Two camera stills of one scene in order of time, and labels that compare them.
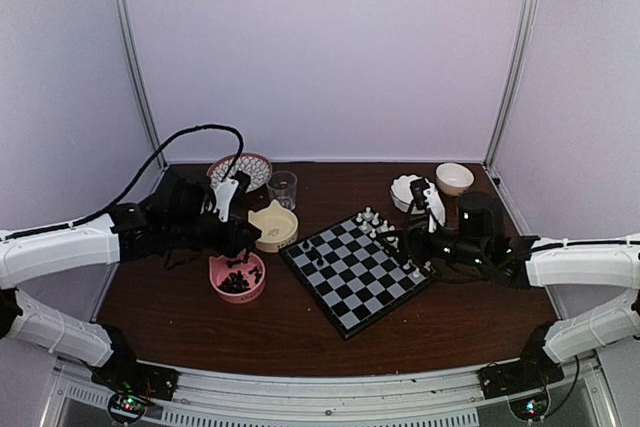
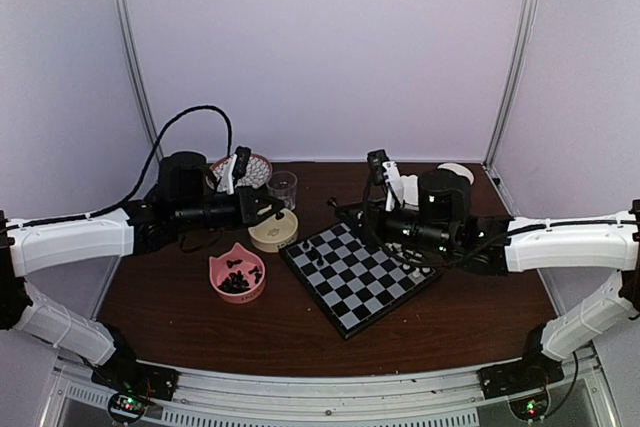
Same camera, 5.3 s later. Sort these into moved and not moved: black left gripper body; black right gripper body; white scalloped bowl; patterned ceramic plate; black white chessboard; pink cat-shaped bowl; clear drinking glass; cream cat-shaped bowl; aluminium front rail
Moved: black left gripper body; black right gripper body
Not moved: aluminium front rail; white scalloped bowl; clear drinking glass; black white chessboard; cream cat-shaped bowl; patterned ceramic plate; pink cat-shaped bowl
